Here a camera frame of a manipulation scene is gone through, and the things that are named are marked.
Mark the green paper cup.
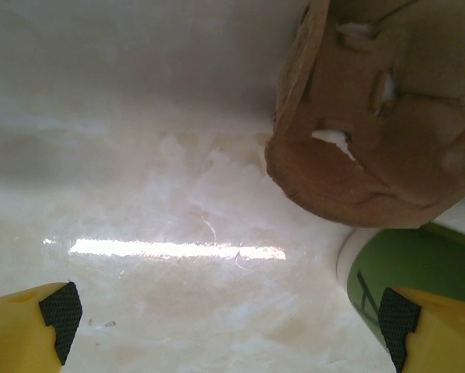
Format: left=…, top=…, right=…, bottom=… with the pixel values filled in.
left=335, top=221, right=465, bottom=353

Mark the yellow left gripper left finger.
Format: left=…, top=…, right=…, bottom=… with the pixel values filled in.
left=0, top=281, right=84, bottom=373

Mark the brown cardboard cup carrier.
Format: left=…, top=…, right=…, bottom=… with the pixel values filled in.
left=264, top=0, right=465, bottom=230

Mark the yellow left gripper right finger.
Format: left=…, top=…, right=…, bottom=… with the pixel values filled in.
left=378, top=286, right=465, bottom=373

